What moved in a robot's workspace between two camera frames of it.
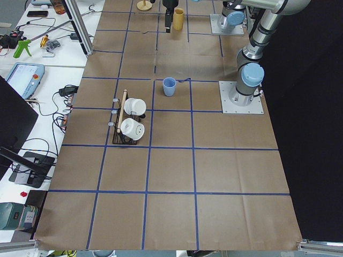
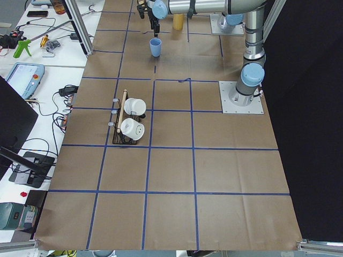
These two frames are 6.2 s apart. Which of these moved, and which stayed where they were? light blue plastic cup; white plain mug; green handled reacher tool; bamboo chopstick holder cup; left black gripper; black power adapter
Moved: light blue plastic cup; left black gripper
Stayed: black power adapter; bamboo chopstick holder cup; white plain mug; green handled reacher tool
